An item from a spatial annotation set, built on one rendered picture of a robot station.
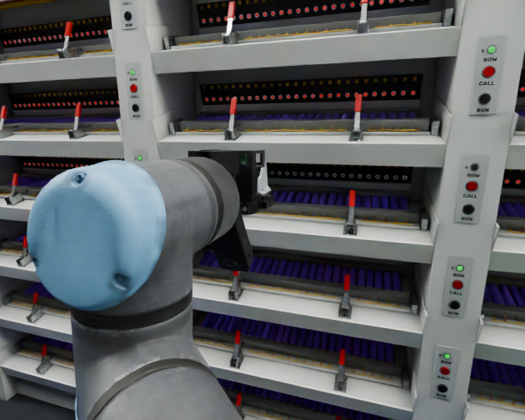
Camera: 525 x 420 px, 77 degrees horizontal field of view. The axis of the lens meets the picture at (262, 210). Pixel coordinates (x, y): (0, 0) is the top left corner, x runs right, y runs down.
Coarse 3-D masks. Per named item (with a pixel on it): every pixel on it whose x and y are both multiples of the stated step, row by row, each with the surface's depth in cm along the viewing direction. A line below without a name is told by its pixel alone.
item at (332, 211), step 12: (276, 204) 79; (288, 204) 78; (300, 204) 78; (312, 204) 77; (300, 216) 76; (324, 216) 76; (336, 216) 75; (360, 216) 73; (372, 216) 73; (384, 216) 72; (396, 216) 71; (408, 216) 70
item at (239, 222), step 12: (240, 216) 40; (240, 228) 41; (216, 240) 42; (228, 240) 41; (240, 240) 41; (216, 252) 44; (228, 252) 43; (240, 252) 42; (228, 264) 44; (240, 264) 44
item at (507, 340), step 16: (496, 272) 77; (512, 272) 76; (496, 288) 74; (512, 288) 74; (496, 304) 70; (512, 304) 70; (480, 320) 64; (496, 320) 68; (512, 320) 69; (480, 336) 66; (496, 336) 66; (512, 336) 66; (480, 352) 66; (496, 352) 65; (512, 352) 64
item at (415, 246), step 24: (288, 216) 78; (312, 216) 77; (432, 216) 66; (264, 240) 75; (288, 240) 73; (312, 240) 71; (336, 240) 69; (360, 240) 68; (384, 240) 66; (408, 240) 66; (432, 240) 64
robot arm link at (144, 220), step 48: (48, 192) 20; (96, 192) 19; (144, 192) 21; (192, 192) 26; (48, 240) 21; (96, 240) 20; (144, 240) 20; (192, 240) 25; (48, 288) 21; (96, 288) 20; (144, 288) 22
